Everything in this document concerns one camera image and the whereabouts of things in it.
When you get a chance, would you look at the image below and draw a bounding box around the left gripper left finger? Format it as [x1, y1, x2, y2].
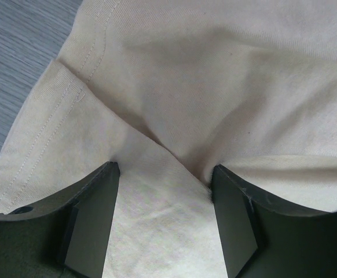
[0, 162, 120, 277]

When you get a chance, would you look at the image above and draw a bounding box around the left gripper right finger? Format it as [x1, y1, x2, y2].
[211, 165, 337, 277]

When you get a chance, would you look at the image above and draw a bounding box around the beige t shirt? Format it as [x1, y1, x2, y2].
[0, 1, 337, 277]

